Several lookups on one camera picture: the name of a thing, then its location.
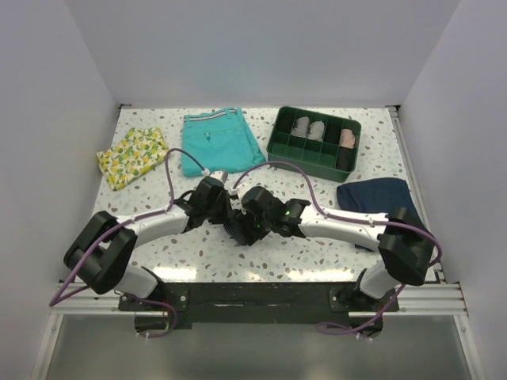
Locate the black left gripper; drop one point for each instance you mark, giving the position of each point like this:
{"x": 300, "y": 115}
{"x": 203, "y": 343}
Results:
{"x": 225, "y": 217}

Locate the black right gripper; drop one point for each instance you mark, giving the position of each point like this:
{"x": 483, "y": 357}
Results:
{"x": 242, "y": 220}

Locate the navy white striped underwear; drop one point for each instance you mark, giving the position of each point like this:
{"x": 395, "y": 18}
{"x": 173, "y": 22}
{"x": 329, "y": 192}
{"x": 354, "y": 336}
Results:
{"x": 236, "y": 234}

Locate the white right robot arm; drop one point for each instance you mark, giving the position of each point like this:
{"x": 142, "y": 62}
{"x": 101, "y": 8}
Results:
{"x": 405, "y": 246}

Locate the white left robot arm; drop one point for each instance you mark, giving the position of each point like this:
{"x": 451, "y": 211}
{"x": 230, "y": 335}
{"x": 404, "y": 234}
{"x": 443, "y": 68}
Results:
{"x": 100, "y": 254}

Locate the teal folded shorts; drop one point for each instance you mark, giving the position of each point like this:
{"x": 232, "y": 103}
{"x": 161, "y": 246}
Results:
{"x": 220, "y": 140}

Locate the lemon print folded cloth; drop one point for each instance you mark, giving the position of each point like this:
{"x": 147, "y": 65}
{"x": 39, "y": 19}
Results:
{"x": 137, "y": 153}

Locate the green divided organizer box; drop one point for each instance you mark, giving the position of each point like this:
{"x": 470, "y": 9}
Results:
{"x": 318, "y": 159}

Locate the grey rolled sock left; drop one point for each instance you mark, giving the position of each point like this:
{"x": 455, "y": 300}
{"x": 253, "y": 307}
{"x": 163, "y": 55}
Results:
{"x": 300, "y": 128}

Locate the white grey rolled sock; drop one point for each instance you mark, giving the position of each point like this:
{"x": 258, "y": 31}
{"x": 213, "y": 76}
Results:
{"x": 316, "y": 130}

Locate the black rolled garment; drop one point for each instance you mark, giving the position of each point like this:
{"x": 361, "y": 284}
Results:
{"x": 333, "y": 130}

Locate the pink rolled garment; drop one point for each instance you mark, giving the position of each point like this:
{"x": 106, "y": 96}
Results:
{"x": 347, "y": 139}

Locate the dark blue folded garment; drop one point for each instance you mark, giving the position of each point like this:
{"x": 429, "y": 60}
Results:
{"x": 379, "y": 195}

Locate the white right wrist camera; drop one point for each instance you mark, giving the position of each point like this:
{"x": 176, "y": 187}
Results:
{"x": 234, "y": 200}

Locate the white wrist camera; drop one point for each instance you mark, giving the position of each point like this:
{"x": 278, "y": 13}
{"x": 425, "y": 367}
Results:
{"x": 220, "y": 175}
{"x": 234, "y": 200}

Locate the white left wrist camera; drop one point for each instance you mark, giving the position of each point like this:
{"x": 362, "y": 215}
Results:
{"x": 220, "y": 175}

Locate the aluminium frame rail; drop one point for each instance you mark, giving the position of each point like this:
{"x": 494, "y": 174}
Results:
{"x": 220, "y": 149}

